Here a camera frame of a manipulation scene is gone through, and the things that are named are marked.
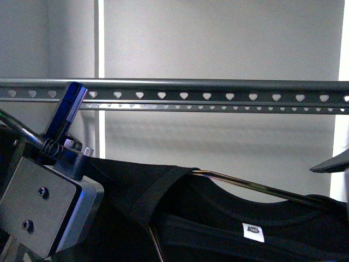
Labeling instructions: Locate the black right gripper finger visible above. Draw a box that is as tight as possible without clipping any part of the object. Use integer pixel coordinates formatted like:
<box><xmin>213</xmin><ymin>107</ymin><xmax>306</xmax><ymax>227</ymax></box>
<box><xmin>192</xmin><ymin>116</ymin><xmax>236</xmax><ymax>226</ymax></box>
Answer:
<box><xmin>310</xmin><ymin>151</ymin><xmax>348</xmax><ymax>173</ymax></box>

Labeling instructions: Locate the grey metal gripper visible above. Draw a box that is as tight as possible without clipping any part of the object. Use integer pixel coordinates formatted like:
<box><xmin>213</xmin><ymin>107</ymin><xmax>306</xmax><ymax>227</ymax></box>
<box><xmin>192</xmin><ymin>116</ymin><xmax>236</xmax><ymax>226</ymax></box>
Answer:
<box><xmin>1</xmin><ymin>128</ymin><xmax>104</xmax><ymax>258</ymax></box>

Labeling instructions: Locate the metal clothes hanger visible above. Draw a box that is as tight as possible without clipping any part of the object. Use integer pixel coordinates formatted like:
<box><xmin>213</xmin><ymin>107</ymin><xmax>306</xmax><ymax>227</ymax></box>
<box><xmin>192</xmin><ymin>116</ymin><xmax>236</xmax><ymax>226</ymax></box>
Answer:
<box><xmin>149</xmin><ymin>170</ymin><xmax>330</xmax><ymax>261</ymax></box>

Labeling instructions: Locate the black t-shirt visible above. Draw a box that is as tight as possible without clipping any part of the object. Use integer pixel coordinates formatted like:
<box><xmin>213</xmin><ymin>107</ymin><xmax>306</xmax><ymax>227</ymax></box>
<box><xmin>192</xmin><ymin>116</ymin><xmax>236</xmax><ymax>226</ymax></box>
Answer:
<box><xmin>52</xmin><ymin>158</ymin><xmax>348</xmax><ymax>261</ymax></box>

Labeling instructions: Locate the grey metal drying rack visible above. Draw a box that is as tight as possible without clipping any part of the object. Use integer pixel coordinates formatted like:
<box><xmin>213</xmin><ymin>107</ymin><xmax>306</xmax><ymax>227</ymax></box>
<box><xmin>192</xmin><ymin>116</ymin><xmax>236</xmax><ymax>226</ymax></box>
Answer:
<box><xmin>0</xmin><ymin>78</ymin><xmax>349</xmax><ymax>115</ymax></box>

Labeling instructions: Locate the black cable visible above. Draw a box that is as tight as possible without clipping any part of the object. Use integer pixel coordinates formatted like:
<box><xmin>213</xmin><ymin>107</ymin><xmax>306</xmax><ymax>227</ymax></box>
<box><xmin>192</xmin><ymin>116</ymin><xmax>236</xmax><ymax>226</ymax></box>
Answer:
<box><xmin>0</xmin><ymin>109</ymin><xmax>63</xmax><ymax>159</ymax></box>

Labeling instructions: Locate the blue camera mount bracket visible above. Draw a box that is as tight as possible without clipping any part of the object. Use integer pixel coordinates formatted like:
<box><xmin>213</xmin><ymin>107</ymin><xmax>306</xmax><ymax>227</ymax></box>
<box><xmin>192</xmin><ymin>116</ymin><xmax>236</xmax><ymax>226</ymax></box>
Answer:
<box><xmin>44</xmin><ymin>82</ymin><xmax>87</xmax><ymax>144</ymax></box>

